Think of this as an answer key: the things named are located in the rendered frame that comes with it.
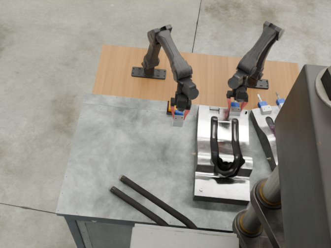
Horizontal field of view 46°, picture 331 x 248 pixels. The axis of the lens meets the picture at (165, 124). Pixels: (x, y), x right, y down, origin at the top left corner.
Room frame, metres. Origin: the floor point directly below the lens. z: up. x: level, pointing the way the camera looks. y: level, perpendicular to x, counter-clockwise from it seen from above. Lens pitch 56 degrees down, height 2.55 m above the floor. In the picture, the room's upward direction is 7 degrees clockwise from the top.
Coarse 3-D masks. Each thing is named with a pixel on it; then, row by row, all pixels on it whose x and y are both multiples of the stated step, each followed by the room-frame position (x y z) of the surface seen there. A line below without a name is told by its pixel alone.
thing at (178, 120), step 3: (177, 111) 1.15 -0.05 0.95; (174, 114) 1.14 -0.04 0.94; (177, 114) 1.13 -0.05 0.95; (180, 114) 1.14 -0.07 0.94; (174, 117) 1.11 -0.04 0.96; (177, 117) 1.11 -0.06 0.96; (180, 117) 1.11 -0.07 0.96; (183, 117) 1.11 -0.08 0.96; (174, 120) 1.09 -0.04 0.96; (177, 120) 1.09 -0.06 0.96; (180, 120) 1.09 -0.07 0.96; (183, 120) 1.10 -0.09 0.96; (174, 123) 1.09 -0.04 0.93; (177, 123) 1.09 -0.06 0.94; (180, 123) 1.09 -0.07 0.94; (177, 126) 1.09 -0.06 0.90; (180, 126) 1.09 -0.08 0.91
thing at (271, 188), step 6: (276, 168) 0.48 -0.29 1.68; (276, 174) 0.47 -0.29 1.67; (270, 180) 0.48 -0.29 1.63; (276, 180) 0.46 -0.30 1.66; (264, 186) 0.49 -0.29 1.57; (270, 186) 0.47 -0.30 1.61; (276, 186) 0.46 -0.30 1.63; (264, 192) 0.47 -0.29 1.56; (270, 192) 0.46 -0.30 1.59; (276, 192) 0.45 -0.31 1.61; (270, 198) 0.45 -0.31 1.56; (276, 198) 0.45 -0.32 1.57; (252, 210) 0.47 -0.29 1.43; (246, 216) 0.48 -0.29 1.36; (252, 216) 0.46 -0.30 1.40; (246, 222) 0.47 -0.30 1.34; (252, 222) 0.46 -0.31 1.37; (258, 222) 0.45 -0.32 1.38; (246, 228) 0.46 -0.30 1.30; (252, 228) 0.45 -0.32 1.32; (240, 246) 0.45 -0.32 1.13
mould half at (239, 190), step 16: (208, 112) 1.21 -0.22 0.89; (224, 112) 1.22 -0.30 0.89; (208, 128) 1.11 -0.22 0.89; (224, 128) 1.12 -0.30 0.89; (240, 128) 1.13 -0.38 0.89; (208, 144) 1.01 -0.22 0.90; (224, 144) 1.02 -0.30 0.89; (240, 144) 1.04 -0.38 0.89; (208, 160) 0.90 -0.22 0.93; (224, 160) 0.91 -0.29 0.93; (208, 176) 0.86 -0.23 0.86; (240, 176) 0.87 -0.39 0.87; (208, 192) 0.77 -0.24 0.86; (224, 192) 0.78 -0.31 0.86; (240, 192) 0.79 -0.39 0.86
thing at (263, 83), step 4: (248, 76) 1.51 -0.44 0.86; (248, 80) 1.50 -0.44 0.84; (252, 80) 1.49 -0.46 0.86; (256, 80) 1.49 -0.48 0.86; (260, 80) 1.54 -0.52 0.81; (264, 80) 1.55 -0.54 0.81; (248, 84) 1.49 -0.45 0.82; (252, 84) 1.49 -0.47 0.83; (256, 84) 1.50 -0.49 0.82; (260, 84) 1.51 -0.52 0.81; (264, 84) 1.52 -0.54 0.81; (256, 88) 1.49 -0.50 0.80; (260, 88) 1.49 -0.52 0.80; (264, 88) 1.49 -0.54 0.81
